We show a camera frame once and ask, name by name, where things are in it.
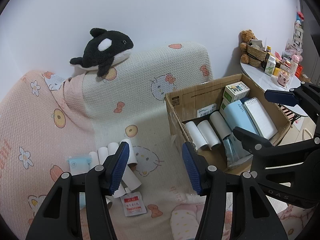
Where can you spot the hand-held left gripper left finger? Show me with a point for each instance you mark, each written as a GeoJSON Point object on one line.
{"type": "Point", "coordinates": [120, 165]}

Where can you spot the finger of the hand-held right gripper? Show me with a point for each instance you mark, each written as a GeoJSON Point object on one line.
{"type": "Point", "coordinates": [280, 96]}
{"type": "Point", "coordinates": [252, 140]}

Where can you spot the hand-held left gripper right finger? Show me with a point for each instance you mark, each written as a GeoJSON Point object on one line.
{"type": "Point", "coordinates": [190, 165]}

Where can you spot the pile of white paper tubes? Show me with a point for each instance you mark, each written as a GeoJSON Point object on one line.
{"type": "Point", "coordinates": [101, 155]}

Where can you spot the brown cardboard box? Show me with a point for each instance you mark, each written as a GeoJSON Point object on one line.
{"type": "Point", "coordinates": [197, 97]}

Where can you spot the white spiral notepad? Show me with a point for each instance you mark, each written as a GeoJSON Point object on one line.
{"type": "Point", "coordinates": [260, 117]}

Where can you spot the clear plastic packet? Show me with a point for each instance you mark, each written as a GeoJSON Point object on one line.
{"type": "Point", "coordinates": [231, 151]}

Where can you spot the round white table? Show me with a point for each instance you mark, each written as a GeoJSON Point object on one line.
{"type": "Point", "coordinates": [257, 80]}

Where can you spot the light blue box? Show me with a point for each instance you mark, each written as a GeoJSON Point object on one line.
{"type": "Point", "coordinates": [237, 116]}

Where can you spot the white paper roll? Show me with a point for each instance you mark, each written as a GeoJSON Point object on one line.
{"type": "Point", "coordinates": [207, 133]}
{"type": "Point", "coordinates": [221, 126]}
{"type": "Point", "coordinates": [193, 133]}

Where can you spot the green white drink carton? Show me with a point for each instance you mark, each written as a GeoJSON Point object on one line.
{"type": "Point", "coordinates": [270, 66]}

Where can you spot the group of small pink toys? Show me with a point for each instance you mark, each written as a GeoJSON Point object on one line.
{"type": "Point", "coordinates": [291, 58]}

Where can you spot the white sachet red label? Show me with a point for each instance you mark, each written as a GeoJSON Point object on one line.
{"type": "Point", "coordinates": [132, 203]}

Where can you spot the light blue packet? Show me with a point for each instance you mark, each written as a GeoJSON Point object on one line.
{"type": "Point", "coordinates": [77, 163]}

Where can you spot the plain green white box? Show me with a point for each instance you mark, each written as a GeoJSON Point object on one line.
{"type": "Point", "coordinates": [226, 106]}

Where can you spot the green white box cartoon print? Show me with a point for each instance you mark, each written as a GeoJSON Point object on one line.
{"type": "Point", "coordinates": [236, 91]}

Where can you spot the yellow capped bottle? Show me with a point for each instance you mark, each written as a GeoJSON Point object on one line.
{"type": "Point", "coordinates": [268, 50]}

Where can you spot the woven basket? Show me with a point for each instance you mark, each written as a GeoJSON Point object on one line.
{"type": "Point", "coordinates": [256, 53]}

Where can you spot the grey metal cabinet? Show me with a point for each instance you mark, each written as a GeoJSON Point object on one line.
{"type": "Point", "coordinates": [312, 55]}

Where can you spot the white shipping label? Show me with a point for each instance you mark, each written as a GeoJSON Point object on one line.
{"type": "Point", "coordinates": [206, 110]}

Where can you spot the brown teddy bear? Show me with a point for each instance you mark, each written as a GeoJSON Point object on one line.
{"type": "Point", "coordinates": [246, 36]}

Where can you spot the red and blue figurine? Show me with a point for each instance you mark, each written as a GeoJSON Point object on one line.
{"type": "Point", "coordinates": [300, 16]}

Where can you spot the cream printed waffle pillow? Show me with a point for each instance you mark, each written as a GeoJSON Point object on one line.
{"type": "Point", "coordinates": [140, 75]}

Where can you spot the black and white orca plush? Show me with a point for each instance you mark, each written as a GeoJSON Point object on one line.
{"type": "Point", "coordinates": [105, 52]}

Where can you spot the white toy camera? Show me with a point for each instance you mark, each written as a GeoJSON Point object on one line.
{"type": "Point", "coordinates": [298, 33]}

